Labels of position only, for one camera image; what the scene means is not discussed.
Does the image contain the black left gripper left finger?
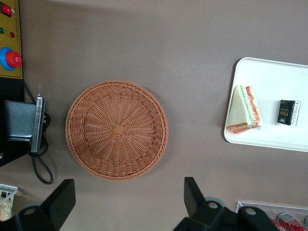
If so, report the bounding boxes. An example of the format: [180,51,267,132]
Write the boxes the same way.
[14,179,76,231]

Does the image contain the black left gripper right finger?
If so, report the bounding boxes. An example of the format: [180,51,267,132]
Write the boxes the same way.
[173,177,277,231]

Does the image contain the triangular sandwich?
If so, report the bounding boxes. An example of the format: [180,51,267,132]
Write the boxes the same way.
[225,85,263,136]

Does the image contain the round brown wicker basket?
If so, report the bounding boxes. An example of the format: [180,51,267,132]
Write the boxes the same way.
[65,80,169,181]

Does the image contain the beige rectangular tray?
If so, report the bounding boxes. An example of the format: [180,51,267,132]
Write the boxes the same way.
[223,56,308,153]

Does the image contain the clear acrylic bottle rack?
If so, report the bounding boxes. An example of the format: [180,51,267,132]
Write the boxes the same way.
[235,200,308,231]

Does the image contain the clear bag of pastries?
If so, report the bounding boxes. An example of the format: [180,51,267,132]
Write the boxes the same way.
[0,196,15,222]

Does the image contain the small black white box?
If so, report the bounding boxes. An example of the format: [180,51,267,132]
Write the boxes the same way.
[276,99,302,127]

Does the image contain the yellow black control box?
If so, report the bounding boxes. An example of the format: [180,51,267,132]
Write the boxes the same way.
[0,0,25,167]

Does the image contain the black cable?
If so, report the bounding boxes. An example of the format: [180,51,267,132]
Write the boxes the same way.
[23,80,54,186]

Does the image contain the white wire basket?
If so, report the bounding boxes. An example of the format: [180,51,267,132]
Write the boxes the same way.
[0,183,19,208]

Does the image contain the grey metal bracket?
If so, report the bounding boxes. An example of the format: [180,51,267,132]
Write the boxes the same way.
[3,95,46,154]

